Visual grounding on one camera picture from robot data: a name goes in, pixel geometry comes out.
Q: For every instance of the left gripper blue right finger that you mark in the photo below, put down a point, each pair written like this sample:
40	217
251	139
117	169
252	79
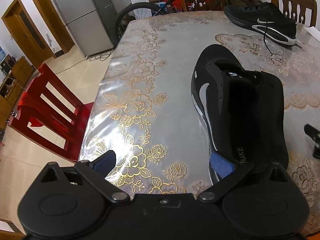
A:
220	165

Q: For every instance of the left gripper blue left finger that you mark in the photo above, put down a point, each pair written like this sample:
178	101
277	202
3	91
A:
104	164

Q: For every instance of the black sneaker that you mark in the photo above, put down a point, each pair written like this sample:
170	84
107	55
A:
242	110
265	18

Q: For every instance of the red wooden chair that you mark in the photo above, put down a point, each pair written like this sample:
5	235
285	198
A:
48	102

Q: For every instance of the wooden sideboard cabinet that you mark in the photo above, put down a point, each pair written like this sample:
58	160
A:
13	81

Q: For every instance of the brown wooden chair right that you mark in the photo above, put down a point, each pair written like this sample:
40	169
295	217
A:
296	10

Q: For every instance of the silver refrigerator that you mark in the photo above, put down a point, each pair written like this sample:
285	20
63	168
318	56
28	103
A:
90	23

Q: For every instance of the white green box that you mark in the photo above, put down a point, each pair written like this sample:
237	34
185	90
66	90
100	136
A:
141	12

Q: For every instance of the black bicycle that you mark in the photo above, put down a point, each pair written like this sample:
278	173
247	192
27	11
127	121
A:
163	7

